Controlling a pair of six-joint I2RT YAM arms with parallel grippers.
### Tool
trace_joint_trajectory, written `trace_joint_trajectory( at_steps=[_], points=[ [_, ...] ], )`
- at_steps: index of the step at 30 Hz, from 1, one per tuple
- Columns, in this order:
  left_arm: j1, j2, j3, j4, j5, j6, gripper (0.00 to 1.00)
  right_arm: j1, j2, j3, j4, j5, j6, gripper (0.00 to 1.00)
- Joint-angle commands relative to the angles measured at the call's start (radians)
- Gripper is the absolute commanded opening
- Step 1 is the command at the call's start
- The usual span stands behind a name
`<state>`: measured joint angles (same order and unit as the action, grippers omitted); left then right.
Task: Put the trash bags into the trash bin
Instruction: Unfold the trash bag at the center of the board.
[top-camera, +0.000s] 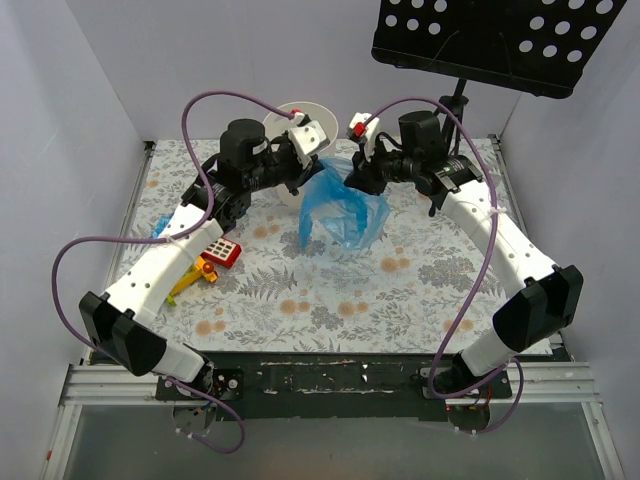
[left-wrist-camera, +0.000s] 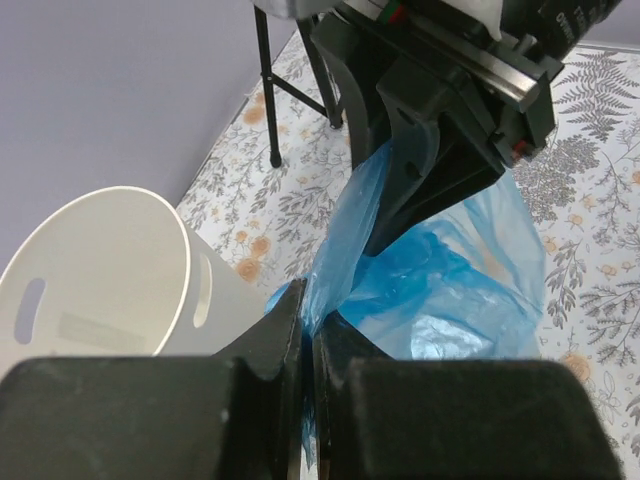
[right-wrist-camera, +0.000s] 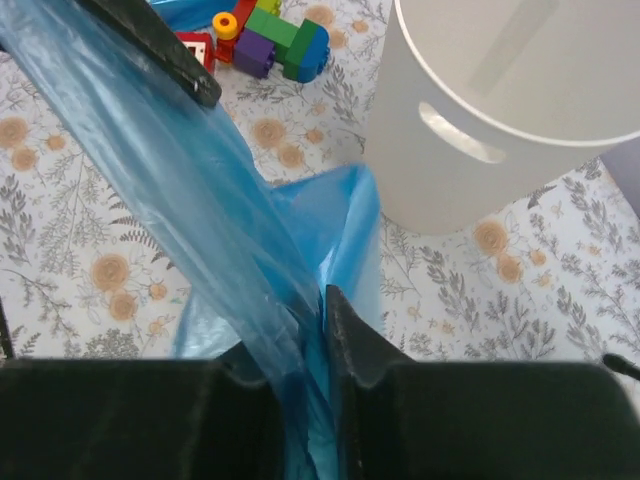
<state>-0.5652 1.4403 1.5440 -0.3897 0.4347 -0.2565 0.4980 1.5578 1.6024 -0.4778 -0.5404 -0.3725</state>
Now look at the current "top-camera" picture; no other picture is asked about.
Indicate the black perforated music stand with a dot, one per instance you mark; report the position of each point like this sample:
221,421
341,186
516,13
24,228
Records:
535,47

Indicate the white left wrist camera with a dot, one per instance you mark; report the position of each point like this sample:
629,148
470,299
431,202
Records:
307,136

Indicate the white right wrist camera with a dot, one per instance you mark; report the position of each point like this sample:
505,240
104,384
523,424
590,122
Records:
363,130

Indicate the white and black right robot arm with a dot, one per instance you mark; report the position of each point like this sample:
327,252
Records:
541,296

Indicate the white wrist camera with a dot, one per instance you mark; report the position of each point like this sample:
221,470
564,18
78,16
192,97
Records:
363,130
307,136

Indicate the aluminium rail frame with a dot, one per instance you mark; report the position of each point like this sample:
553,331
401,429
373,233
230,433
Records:
546,422

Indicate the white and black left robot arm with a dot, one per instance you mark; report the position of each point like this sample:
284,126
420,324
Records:
118,321

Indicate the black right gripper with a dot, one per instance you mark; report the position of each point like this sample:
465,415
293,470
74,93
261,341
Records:
364,175

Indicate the blue bag piece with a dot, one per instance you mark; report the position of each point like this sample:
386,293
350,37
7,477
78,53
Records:
160,226

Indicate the red toy phone block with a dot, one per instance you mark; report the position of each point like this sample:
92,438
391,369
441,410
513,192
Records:
222,252

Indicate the black scratched base plate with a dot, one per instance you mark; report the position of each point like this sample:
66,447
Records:
267,385

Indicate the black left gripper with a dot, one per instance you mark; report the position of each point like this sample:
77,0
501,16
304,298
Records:
298,170

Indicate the white cylindrical trash bin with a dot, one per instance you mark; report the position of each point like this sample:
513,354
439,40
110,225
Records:
276,125

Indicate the colourful toy block pile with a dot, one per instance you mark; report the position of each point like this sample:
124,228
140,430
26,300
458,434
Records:
201,269

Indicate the blue plastic trash bag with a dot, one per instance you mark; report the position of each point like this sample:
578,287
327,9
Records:
353,219

